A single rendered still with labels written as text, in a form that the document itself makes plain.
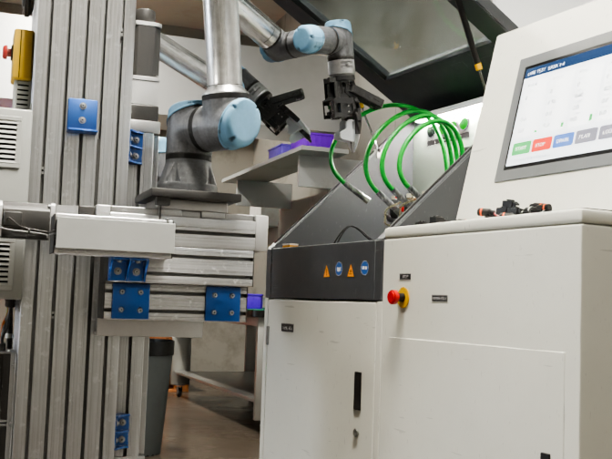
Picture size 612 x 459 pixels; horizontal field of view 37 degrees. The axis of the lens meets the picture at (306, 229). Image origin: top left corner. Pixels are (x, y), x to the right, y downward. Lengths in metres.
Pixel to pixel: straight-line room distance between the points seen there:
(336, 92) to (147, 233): 0.75
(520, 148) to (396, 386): 0.68
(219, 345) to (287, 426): 6.28
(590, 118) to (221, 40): 0.89
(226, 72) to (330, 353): 0.87
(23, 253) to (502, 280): 1.14
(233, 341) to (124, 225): 7.08
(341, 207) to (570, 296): 1.39
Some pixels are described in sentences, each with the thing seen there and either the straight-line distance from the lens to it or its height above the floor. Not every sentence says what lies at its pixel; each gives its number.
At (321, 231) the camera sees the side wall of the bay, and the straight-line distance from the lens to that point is 3.06.
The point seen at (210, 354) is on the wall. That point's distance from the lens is 9.09.
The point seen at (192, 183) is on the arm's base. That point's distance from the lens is 2.26.
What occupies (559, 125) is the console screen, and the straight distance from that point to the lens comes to 2.33.
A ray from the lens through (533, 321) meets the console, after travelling 1.93.
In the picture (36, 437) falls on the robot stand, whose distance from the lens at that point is 2.42.
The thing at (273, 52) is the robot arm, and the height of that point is 1.47.
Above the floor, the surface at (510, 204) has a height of 1.02.
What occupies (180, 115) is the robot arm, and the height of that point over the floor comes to 1.23.
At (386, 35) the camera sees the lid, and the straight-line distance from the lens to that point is 3.03.
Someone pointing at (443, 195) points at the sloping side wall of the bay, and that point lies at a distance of 2.51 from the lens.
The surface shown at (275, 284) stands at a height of 0.83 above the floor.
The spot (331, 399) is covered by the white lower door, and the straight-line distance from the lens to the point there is 2.61.
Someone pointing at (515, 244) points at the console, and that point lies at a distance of 1.98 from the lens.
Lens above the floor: 0.78
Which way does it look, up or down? 5 degrees up
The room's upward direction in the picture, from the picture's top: 2 degrees clockwise
